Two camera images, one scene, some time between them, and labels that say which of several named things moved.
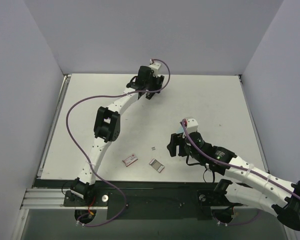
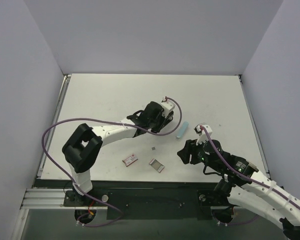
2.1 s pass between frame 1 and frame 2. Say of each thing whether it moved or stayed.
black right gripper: moved
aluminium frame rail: stayed
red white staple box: stayed
